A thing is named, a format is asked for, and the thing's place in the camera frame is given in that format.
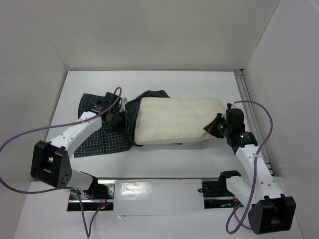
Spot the dark plaid pillowcase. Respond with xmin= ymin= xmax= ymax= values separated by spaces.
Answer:
xmin=74 ymin=90 xmax=169 ymax=158

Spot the cream pillow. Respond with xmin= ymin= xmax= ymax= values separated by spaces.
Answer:
xmin=134 ymin=97 xmax=225 ymax=145

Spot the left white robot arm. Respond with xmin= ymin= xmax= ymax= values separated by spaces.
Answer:
xmin=30 ymin=92 xmax=129 ymax=199

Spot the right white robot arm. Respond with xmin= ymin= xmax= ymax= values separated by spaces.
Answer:
xmin=204 ymin=103 xmax=296 ymax=235

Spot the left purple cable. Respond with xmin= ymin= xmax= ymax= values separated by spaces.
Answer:
xmin=0 ymin=86 xmax=123 ymax=239

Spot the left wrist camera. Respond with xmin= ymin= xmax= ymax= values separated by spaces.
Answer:
xmin=117 ymin=98 xmax=128 ymax=112

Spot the aluminium rail right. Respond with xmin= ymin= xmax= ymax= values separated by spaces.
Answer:
xmin=234 ymin=69 xmax=274 ymax=176

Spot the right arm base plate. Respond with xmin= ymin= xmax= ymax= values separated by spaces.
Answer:
xmin=197 ymin=178 xmax=239 ymax=209

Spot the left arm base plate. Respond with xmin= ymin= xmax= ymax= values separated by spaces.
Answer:
xmin=67 ymin=179 xmax=116 ymax=212

